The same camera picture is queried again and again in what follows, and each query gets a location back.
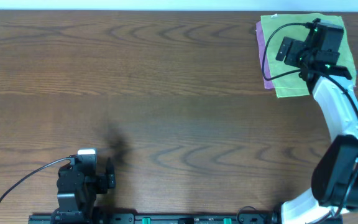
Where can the green microfiber cloth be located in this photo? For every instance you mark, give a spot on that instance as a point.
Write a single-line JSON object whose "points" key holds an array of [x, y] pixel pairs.
{"points": [[290, 85]]}

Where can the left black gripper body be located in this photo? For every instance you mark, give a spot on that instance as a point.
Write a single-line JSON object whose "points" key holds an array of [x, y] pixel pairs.
{"points": [[110, 177]]}

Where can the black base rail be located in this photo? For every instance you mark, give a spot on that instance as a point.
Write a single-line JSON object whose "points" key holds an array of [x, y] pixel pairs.
{"points": [[129, 218]]}

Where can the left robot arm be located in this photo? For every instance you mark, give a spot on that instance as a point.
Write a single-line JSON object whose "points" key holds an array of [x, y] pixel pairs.
{"points": [[78, 185]]}

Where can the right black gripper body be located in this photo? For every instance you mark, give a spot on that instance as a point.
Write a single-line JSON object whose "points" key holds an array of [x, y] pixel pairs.
{"points": [[285, 49]]}

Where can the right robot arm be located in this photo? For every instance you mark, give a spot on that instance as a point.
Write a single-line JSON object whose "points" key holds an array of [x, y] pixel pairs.
{"points": [[334, 183]]}

